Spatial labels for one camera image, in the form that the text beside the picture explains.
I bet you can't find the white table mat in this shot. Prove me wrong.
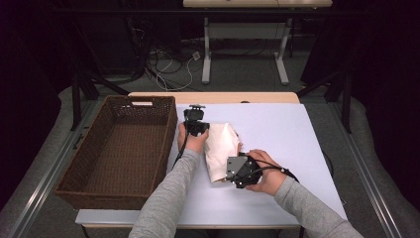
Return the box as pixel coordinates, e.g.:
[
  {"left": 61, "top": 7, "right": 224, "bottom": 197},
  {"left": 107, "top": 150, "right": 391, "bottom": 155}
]
[{"left": 74, "top": 102, "right": 350, "bottom": 226}]

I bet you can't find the white-legged desk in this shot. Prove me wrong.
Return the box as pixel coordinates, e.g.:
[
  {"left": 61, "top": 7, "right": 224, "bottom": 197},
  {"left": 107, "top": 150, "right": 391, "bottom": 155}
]
[{"left": 182, "top": 0, "right": 334, "bottom": 86}]

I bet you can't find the brown wicker basket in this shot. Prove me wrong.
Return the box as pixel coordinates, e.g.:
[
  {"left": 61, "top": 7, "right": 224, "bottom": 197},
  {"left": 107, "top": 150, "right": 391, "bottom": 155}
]
[{"left": 53, "top": 94, "right": 179, "bottom": 211}]

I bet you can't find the black metal stand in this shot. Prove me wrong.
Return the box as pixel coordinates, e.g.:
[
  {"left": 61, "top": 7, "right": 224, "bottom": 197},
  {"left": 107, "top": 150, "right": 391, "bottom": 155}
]
[
  {"left": 69, "top": 70, "right": 130, "bottom": 132},
  {"left": 296, "top": 70, "right": 353, "bottom": 134}
]

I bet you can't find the right hand-held gripper black cable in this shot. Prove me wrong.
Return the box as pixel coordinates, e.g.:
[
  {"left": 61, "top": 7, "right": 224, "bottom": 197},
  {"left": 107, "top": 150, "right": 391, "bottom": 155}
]
[{"left": 232, "top": 158, "right": 300, "bottom": 183}]

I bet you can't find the person's left hand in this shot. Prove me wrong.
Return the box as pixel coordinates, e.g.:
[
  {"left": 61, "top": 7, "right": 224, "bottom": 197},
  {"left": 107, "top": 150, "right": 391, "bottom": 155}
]
[{"left": 177, "top": 122, "right": 210, "bottom": 155}]

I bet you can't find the white floor cable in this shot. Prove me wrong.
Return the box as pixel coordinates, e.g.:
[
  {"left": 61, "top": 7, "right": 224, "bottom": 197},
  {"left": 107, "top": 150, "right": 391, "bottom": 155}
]
[{"left": 155, "top": 53, "right": 196, "bottom": 92}]

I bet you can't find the black horizontal bar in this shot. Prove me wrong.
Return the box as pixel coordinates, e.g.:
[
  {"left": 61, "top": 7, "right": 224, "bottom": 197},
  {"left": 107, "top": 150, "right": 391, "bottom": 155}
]
[{"left": 49, "top": 8, "right": 365, "bottom": 16}]

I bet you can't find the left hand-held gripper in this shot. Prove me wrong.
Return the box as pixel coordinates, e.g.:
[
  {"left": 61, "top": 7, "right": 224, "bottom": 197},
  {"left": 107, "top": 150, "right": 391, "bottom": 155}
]
[{"left": 182, "top": 103, "right": 211, "bottom": 138}]

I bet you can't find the cream baby bodysuit brown trim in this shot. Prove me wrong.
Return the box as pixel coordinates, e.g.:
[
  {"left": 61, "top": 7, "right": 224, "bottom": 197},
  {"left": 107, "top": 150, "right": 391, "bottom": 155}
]
[{"left": 203, "top": 122, "right": 244, "bottom": 183}]

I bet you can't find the hand-held gripper black cable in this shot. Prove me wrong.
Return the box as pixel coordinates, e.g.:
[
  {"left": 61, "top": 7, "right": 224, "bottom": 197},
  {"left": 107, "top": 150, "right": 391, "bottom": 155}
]
[
  {"left": 232, "top": 158, "right": 300, "bottom": 183},
  {"left": 171, "top": 119, "right": 191, "bottom": 171}
]

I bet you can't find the person's right hand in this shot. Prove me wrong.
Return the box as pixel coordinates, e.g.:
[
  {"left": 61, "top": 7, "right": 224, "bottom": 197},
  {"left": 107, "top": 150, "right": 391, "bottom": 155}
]
[{"left": 245, "top": 149, "right": 287, "bottom": 196}]

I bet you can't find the aluminium rail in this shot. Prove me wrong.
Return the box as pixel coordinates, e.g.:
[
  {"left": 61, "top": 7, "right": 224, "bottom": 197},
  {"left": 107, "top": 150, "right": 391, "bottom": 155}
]
[
  {"left": 8, "top": 98, "right": 100, "bottom": 238},
  {"left": 328, "top": 101, "right": 404, "bottom": 238}
]

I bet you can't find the dark curtain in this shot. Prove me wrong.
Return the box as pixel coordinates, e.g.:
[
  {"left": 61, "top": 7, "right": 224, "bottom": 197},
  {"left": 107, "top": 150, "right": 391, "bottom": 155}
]
[
  {"left": 300, "top": 0, "right": 420, "bottom": 212},
  {"left": 0, "top": 0, "right": 80, "bottom": 209}
]

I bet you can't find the bundle of black cables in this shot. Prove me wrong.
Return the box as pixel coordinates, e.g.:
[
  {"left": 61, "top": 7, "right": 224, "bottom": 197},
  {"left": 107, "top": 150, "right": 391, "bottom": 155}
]
[{"left": 125, "top": 16, "right": 186, "bottom": 90}]

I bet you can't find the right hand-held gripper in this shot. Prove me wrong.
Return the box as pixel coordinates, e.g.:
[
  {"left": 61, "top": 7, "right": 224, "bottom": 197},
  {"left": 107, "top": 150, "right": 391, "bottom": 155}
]
[{"left": 225, "top": 152, "right": 263, "bottom": 189}]

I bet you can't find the left hand-held gripper black cable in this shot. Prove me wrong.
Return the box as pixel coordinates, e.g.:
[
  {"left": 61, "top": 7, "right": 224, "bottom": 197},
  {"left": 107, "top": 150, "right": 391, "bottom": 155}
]
[{"left": 171, "top": 119, "right": 191, "bottom": 171}]

